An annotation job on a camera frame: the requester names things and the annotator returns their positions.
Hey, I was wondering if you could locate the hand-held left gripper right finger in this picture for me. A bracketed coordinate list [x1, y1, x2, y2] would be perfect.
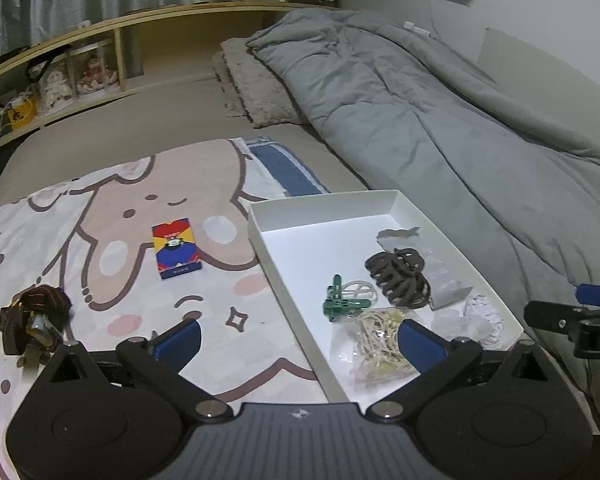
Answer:
[364, 319, 553, 422]

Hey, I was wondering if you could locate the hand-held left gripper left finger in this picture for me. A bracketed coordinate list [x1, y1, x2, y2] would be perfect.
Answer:
[40, 319, 236, 421]

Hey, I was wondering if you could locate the bag of rubber bands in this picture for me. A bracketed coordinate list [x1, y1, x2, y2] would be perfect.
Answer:
[332, 307, 422, 387]

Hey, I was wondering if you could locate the white lace cloth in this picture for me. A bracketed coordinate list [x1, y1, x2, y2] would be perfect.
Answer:
[447, 294, 507, 349]

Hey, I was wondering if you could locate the clear plastic bag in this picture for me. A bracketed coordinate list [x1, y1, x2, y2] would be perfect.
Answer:
[377, 227, 474, 311]

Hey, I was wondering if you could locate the brown hair claw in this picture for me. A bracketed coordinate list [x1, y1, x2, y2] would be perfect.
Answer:
[365, 247, 432, 309]

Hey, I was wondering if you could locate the white hair ring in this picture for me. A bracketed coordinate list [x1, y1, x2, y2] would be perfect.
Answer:
[341, 280, 381, 307]

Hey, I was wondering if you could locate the green clip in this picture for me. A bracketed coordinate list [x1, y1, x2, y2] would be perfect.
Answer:
[322, 275, 374, 322]

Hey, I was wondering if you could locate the white cardboard box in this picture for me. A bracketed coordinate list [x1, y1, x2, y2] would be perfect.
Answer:
[247, 189, 525, 405]

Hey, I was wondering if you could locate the red blue card box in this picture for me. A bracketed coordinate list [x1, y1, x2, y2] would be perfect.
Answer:
[151, 218, 202, 281]

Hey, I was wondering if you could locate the cartoon printed blanket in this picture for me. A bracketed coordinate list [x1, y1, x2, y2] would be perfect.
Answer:
[0, 137, 331, 480]

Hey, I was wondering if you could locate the grey duvet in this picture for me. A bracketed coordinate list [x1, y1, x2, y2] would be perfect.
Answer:
[245, 8, 600, 396]

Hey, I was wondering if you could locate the blue striped towel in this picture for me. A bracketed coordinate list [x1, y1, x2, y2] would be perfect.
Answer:
[247, 137, 331, 197]

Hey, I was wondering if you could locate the beige fluffy pillow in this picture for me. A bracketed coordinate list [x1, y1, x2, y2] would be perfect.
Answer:
[212, 37, 307, 128]

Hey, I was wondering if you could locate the yellow container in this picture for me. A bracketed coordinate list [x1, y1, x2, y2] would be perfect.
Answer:
[7, 100, 37, 127]

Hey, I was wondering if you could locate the doll in clear box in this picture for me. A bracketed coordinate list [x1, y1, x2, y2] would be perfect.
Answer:
[77, 57, 119, 96]
[42, 67, 77, 111]

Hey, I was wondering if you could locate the wooden shelf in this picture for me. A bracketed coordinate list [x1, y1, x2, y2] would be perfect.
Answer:
[0, 2, 301, 157]

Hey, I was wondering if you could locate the brown strap headlamp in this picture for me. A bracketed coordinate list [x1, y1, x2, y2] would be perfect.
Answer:
[0, 285, 72, 357]

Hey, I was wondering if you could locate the black bag strap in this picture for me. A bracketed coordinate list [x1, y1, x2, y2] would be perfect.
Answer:
[27, 52, 57, 84]

